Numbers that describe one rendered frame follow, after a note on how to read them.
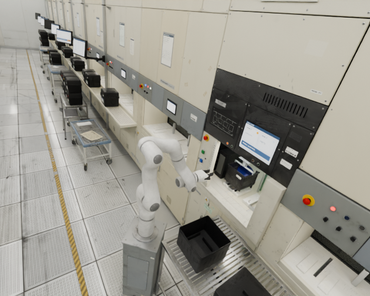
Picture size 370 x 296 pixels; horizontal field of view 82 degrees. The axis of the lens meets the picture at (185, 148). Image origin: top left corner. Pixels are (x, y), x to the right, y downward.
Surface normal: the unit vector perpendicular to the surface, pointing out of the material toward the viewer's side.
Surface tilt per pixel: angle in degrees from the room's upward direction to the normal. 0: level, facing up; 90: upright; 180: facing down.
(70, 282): 0
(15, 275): 0
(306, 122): 90
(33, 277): 0
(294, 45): 88
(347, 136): 90
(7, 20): 90
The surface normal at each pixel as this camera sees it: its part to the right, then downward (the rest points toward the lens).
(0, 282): 0.15, -0.86
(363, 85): -0.82, 0.17
